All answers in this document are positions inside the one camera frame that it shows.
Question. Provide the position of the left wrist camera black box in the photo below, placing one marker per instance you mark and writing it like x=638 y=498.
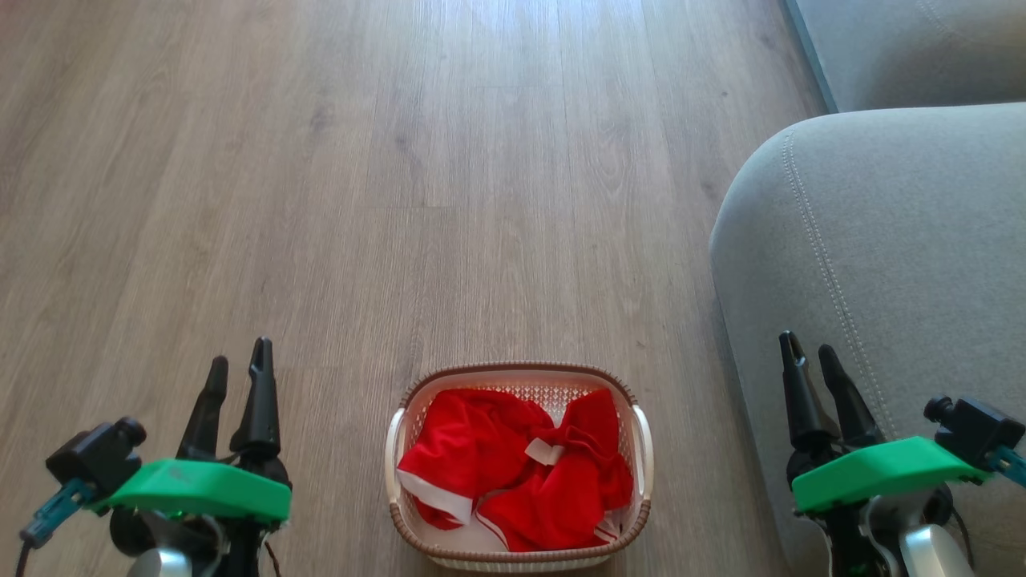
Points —
x=96 y=461

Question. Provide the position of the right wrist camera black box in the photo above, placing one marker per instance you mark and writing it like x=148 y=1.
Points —
x=974 y=433

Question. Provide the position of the white laundry basket brown rim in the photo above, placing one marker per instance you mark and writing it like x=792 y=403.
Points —
x=417 y=533

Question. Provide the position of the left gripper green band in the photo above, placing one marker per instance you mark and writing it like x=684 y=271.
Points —
x=200 y=489

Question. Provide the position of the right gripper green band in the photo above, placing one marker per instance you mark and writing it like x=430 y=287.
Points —
x=874 y=474

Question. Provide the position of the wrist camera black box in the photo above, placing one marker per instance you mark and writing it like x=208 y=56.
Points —
x=96 y=461
x=974 y=433

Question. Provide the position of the red garment thin white stripes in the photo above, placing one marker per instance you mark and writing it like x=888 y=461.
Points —
x=573 y=489

